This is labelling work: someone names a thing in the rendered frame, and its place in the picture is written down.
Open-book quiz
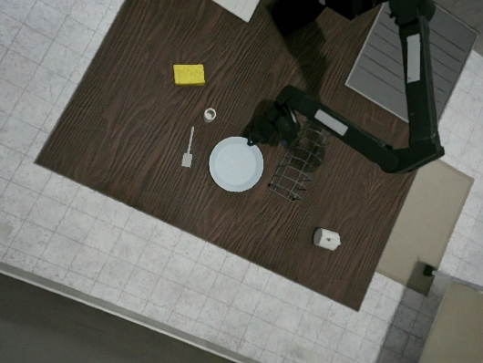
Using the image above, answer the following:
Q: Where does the yellow sponge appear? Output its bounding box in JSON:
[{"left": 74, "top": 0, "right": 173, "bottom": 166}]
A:
[{"left": 174, "top": 65, "right": 204, "bottom": 86}]

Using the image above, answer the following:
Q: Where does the white ribbed draining mat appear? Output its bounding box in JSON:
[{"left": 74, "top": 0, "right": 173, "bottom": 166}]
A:
[{"left": 212, "top": 0, "right": 259, "bottom": 23}]

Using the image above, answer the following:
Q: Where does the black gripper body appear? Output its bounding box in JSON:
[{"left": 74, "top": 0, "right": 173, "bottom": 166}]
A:
[{"left": 251, "top": 112, "right": 274, "bottom": 144}]

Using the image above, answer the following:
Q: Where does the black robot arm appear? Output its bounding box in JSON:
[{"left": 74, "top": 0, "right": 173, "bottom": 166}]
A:
[{"left": 262, "top": 0, "right": 445, "bottom": 175}]

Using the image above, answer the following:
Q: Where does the grey cup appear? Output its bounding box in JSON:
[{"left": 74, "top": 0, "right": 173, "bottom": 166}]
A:
[{"left": 203, "top": 109, "right": 216, "bottom": 123}]

